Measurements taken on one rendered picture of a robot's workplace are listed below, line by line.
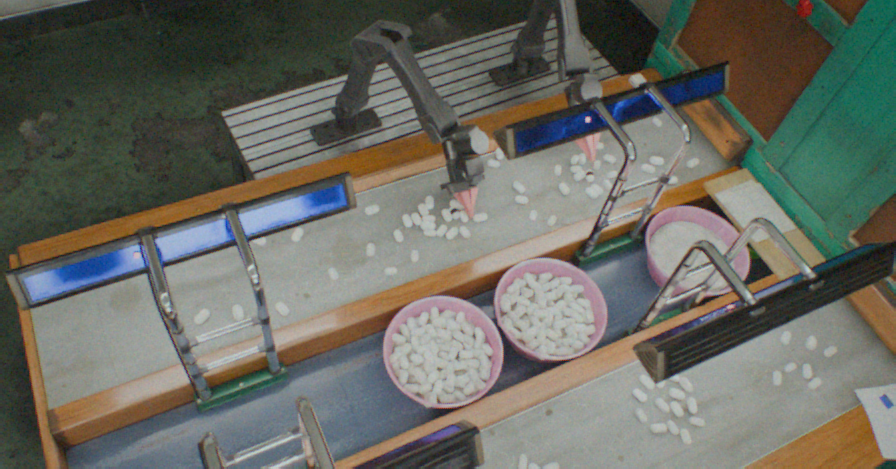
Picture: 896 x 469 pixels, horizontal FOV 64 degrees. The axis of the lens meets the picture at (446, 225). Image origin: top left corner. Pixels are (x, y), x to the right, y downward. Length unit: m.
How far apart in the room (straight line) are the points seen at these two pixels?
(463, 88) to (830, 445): 1.36
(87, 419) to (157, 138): 1.63
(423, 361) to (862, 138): 1.13
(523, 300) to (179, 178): 1.61
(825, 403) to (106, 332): 1.62
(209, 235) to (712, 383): 1.15
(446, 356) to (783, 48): 1.13
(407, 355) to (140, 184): 1.57
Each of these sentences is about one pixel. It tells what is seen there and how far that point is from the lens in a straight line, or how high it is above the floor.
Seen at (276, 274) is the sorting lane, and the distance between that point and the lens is 1.74.
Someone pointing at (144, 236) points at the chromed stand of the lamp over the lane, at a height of 1.12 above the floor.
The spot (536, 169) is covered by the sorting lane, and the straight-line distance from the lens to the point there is 1.99.
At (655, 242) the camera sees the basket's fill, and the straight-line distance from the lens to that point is 1.96.
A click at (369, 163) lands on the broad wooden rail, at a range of 1.90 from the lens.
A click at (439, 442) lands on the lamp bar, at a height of 1.11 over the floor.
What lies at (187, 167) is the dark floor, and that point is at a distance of 2.95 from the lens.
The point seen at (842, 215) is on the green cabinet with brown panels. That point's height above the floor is 0.90.
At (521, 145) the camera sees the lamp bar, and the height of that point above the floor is 1.07.
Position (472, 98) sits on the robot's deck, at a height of 0.67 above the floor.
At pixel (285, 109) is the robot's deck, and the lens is 2.17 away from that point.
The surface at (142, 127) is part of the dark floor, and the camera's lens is 3.12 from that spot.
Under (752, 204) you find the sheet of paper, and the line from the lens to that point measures 2.09.
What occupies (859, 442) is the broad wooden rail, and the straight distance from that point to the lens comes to 1.88.
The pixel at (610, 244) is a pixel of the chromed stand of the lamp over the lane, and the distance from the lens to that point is 1.93.
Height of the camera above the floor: 2.22
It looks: 54 degrees down
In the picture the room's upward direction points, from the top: 11 degrees clockwise
